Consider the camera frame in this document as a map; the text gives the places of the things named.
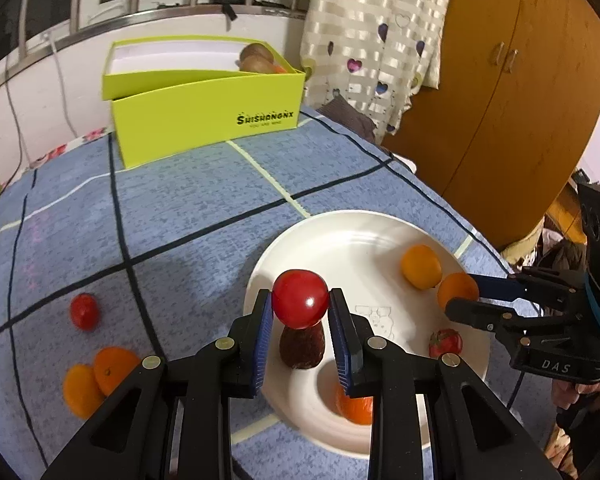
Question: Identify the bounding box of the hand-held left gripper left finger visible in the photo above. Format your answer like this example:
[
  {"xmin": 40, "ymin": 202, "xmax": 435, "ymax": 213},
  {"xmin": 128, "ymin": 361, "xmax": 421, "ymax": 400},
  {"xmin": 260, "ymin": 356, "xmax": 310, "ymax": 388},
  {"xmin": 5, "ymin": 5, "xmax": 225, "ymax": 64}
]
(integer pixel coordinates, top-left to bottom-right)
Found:
[{"xmin": 40, "ymin": 288, "xmax": 276, "ymax": 480}]

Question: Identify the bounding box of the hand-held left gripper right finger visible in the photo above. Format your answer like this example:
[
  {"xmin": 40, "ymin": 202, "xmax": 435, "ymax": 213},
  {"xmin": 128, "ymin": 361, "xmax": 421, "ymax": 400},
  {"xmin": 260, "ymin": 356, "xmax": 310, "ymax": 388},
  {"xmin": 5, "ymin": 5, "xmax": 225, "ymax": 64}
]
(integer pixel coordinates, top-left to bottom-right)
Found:
[{"xmin": 328, "ymin": 287, "xmax": 543, "ymax": 480}]

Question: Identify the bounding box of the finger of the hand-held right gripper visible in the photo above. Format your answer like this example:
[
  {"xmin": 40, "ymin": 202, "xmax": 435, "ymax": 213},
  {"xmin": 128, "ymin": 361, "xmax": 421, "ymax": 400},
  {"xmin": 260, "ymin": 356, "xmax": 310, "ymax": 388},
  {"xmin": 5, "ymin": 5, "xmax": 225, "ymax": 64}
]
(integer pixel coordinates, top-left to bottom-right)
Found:
[
  {"xmin": 472, "ymin": 267, "xmax": 588, "ymax": 311},
  {"xmin": 445, "ymin": 297, "xmax": 536, "ymax": 351}
]

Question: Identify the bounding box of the dark red jujube date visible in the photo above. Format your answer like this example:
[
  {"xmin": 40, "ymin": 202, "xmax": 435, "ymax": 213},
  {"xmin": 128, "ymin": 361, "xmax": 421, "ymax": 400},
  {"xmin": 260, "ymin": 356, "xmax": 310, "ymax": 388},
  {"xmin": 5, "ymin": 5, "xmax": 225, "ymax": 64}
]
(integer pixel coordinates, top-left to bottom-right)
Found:
[{"xmin": 279, "ymin": 322, "xmax": 327, "ymax": 370}]

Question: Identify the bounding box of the red cherry tomato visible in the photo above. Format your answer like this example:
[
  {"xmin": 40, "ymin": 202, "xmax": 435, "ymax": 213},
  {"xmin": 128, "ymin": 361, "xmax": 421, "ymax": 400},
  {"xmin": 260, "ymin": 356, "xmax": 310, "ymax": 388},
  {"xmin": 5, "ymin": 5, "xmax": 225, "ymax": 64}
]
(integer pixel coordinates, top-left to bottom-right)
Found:
[
  {"xmin": 69, "ymin": 293, "xmax": 100, "ymax": 332},
  {"xmin": 271, "ymin": 269, "xmax": 330, "ymax": 330},
  {"xmin": 428, "ymin": 328, "xmax": 464, "ymax": 359}
]

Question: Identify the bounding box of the white round plate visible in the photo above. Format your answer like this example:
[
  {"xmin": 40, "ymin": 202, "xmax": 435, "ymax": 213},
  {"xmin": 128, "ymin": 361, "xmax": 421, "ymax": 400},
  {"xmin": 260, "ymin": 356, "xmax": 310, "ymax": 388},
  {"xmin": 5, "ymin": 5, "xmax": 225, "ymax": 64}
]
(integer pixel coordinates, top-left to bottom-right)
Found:
[{"xmin": 243, "ymin": 210, "xmax": 492, "ymax": 459}]

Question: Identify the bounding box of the small mandarin orange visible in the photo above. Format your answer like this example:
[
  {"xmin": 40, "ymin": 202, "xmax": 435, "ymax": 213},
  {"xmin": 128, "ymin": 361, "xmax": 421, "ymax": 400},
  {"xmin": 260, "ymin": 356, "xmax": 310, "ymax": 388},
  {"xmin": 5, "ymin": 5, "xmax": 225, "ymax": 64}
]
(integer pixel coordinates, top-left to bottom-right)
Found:
[{"xmin": 62, "ymin": 364, "xmax": 106, "ymax": 421}]

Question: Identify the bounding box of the person's right hand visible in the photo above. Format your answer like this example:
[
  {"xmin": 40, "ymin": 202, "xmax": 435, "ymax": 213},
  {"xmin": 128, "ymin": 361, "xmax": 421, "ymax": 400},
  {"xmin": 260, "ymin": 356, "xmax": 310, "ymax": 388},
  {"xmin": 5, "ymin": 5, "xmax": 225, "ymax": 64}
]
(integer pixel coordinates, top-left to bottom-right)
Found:
[{"xmin": 551, "ymin": 354, "xmax": 600, "ymax": 413}]

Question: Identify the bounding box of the pile of clothes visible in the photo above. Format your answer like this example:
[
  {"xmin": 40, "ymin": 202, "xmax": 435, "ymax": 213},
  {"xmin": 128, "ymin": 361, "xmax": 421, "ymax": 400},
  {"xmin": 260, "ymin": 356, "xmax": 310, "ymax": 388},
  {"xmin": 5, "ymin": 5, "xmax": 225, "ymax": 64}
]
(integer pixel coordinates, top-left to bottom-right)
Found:
[{"xmin": 500, "ymin": 215, "xmax": 591, "ymax": 286}]

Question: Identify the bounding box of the blue checked tablecloth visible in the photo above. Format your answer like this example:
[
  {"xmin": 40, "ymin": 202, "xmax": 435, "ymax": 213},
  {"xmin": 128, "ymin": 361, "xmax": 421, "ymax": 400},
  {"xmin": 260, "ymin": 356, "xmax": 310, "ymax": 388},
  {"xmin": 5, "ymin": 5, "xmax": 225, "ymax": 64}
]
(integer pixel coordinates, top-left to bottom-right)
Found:
[{"xmin": 0, "ymin": 105, "xmax": 566, "ymax": 480}]

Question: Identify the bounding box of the wooden wardrobe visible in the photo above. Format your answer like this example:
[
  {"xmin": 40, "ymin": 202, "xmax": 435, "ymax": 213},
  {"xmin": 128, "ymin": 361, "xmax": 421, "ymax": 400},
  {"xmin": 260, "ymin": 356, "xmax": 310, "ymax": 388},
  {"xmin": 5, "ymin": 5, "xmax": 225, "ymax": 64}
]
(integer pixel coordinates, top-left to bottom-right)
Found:
[{"xmin": 382, "ymin": 0, "xmax": 600, "ymax": 251}]

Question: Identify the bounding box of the brown checked cushion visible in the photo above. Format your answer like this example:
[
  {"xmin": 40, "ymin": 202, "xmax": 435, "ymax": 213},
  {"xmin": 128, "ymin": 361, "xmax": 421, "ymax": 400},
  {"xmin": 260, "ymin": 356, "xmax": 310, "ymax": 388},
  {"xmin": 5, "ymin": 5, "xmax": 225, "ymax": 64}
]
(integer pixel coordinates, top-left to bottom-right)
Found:
[{"xmin": 317, "ymin": 96, "xmax": 376, "ymax": 143}]

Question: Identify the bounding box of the lime green cardboard box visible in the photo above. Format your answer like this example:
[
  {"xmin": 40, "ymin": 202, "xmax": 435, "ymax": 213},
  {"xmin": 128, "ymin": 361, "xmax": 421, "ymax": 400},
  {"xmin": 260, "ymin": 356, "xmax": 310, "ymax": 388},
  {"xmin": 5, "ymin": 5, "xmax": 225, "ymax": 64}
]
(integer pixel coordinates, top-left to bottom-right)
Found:
[{"xmin": 102, "ymin": 35, "xmax": 307, "ymax": 170}]

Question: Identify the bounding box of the heart print striped curtain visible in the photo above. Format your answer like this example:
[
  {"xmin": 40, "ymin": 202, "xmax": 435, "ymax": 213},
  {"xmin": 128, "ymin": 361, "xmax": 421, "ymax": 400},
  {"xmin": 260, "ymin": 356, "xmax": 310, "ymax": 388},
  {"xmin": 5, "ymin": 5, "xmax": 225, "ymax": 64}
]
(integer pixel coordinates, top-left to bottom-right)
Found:
[{"xmin": 300, "ymin": 0, "xmax": 456, "ymax": 136}]

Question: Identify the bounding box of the metal window railing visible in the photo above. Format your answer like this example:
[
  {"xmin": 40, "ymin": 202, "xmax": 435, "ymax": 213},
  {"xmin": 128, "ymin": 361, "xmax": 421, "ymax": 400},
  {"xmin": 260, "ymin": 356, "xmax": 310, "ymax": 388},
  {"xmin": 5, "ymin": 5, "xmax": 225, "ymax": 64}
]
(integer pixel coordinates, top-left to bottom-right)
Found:
[{"xmin": 0, "ymin": 0, "xmax": 311, "ymax": 106}]

